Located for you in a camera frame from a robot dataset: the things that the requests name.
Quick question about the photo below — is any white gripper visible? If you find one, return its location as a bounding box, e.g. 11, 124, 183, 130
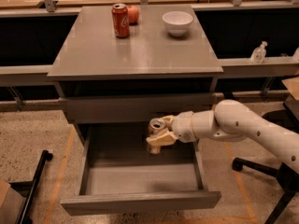
147, 111, 197, 147

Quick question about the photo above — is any gold orange soda can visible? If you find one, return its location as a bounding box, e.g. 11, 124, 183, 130
146, 118, 166, 155

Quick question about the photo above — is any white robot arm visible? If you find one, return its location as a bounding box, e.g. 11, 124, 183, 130
147, 100, 299, 173

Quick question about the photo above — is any closed grey top drawer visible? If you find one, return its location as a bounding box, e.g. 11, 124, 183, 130
59, 93, 216, 123

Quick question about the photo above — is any open grey middle drawer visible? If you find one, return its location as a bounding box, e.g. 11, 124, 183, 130
61, 122, 221, 216

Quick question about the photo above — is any grey drawer cabinet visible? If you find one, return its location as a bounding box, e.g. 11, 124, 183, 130
53, 6, 218, 138

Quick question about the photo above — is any red cola can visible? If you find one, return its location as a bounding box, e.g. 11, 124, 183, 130
111, 3, 130, 38

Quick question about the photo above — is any white ceramic bowl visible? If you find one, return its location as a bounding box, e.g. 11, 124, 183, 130
163, 11, 193, 37

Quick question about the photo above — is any clear sanitizer pump bottle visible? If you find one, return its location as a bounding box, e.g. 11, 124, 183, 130
249, 41, 267, 63

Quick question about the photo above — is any red apple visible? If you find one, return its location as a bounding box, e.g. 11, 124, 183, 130
127, 6, 139, 24

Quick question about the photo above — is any black office chair base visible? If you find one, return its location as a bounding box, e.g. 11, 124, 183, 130
231, 109, 299, 224

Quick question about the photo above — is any brown cardboard box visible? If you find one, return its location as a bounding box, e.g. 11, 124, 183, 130
0, 179, 23, 224

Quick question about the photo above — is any grey metal rail shelf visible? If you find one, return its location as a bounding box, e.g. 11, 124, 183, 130
0, 57, 299, 87

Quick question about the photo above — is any black cart frame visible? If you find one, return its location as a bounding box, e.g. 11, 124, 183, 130
11, 150, 53, 224

